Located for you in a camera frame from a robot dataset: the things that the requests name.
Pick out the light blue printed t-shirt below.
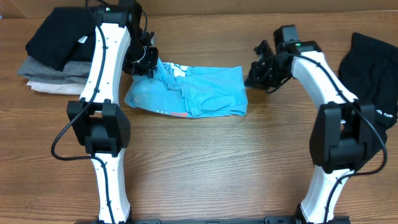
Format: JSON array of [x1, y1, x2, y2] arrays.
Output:
[[124, 60, 248, 118]]

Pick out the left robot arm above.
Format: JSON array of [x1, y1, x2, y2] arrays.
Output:
[[60, 1, 159, 223]]

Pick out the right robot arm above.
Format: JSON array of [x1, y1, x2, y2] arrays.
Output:
[[244, 25, 379, 223]]

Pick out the folded grey shirt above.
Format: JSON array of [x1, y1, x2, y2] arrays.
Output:
[[17, 56, 91, 85]]

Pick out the folded black shirt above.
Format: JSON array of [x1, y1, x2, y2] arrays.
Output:
[[25, 7, 96, 71]]

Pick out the black garment on right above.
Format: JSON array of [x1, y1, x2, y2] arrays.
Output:
[[338, 32, 397, 142]]

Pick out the folded beige shirt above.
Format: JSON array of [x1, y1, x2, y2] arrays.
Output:
[[27, 80, 85, 95]]

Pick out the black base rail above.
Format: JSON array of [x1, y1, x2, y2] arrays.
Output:
[[74, 215, 351, 224]]

